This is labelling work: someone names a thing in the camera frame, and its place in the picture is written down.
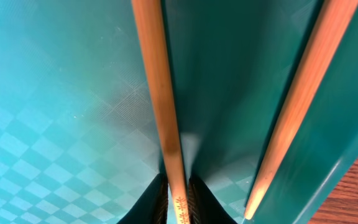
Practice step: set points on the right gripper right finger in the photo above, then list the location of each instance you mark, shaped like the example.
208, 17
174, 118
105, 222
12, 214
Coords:
203, 206

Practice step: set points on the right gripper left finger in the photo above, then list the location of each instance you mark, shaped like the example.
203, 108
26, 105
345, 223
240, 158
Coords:
152, 206

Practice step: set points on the wooden chopstick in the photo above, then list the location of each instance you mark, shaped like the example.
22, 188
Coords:
150, 28
328, 30

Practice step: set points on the teal serving tray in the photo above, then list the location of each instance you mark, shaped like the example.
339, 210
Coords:
78, 139

